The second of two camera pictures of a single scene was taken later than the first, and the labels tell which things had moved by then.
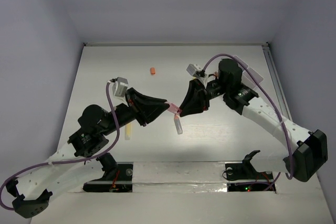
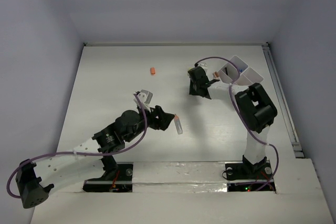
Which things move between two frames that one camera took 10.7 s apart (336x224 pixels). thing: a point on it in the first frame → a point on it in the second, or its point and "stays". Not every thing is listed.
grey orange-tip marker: (178, 124) stays
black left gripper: (136, 107) → (158, 117)
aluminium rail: (267, 51) stays
